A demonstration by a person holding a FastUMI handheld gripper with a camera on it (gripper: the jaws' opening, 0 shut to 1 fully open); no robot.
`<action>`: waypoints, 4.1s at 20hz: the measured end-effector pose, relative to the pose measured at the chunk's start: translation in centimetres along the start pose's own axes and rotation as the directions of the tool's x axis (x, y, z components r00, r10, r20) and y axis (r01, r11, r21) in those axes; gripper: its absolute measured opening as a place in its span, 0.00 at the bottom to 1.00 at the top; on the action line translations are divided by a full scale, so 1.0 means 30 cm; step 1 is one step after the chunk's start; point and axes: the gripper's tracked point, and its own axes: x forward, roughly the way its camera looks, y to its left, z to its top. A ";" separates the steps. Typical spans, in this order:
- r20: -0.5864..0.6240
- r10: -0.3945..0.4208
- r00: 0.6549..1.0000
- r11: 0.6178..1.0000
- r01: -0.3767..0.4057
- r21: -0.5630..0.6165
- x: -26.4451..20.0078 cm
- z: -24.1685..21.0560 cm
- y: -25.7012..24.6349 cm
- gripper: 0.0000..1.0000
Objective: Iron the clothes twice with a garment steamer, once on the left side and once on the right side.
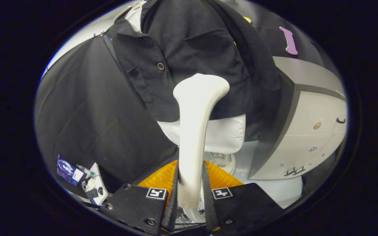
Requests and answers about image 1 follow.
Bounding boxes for grey cabinet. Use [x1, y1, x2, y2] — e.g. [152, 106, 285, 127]
[248, 56, 347, 181]

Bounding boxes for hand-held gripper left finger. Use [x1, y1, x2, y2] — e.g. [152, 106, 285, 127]
[99, 160, 179, 235]

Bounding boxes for clear bottle green cap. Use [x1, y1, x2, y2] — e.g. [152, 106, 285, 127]
[76, 164, 95, 177]

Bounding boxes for white mannequin torso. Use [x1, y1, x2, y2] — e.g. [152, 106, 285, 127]
[124, 0, 246, 154]

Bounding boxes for black suit jacket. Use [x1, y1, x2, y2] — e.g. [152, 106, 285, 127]
[104, 0, 281, 141]

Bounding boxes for white mannequin stand base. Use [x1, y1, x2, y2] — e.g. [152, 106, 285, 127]
[205, 152, 236, 175]

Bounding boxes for white power strip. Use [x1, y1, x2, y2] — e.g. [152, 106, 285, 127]
[81, 162, 108, 206]

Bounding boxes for black floor cables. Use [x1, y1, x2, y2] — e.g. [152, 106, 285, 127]
[175, 213, 206, 231]

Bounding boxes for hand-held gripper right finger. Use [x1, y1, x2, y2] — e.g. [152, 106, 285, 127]
[202, 160, 283, 235]

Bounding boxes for black backdrop cloth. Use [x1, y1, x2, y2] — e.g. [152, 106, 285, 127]
[34, 7, 334, 197]

